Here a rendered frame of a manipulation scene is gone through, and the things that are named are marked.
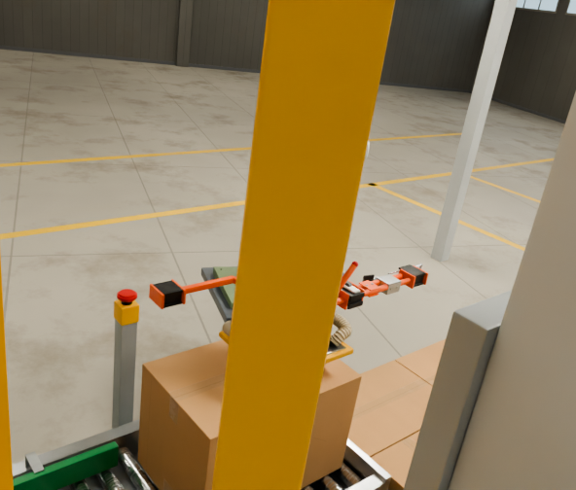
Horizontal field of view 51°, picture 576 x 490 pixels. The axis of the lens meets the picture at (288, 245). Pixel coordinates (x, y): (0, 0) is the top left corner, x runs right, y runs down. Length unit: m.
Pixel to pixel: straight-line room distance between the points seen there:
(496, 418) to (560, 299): 0.17
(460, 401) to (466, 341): 0.08
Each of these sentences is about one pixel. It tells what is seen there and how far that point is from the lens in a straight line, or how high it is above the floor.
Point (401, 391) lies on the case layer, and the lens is 2.76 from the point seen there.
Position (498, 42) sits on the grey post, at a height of 1.94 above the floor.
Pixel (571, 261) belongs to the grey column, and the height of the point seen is 1.88.
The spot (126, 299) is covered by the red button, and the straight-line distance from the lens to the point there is 2.16.
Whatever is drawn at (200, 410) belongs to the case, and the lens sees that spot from 1.81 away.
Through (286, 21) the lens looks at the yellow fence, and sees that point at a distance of 0.25.
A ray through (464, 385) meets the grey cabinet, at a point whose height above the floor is 1.69.
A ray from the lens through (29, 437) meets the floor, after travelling 3.20.
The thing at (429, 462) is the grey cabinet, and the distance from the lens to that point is 0.84.
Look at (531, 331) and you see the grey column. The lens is 0.72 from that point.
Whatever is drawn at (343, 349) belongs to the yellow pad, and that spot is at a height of 1.05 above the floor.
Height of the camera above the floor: 2.09
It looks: 23 degrees down
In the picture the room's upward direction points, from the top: 9 degrees clockwise
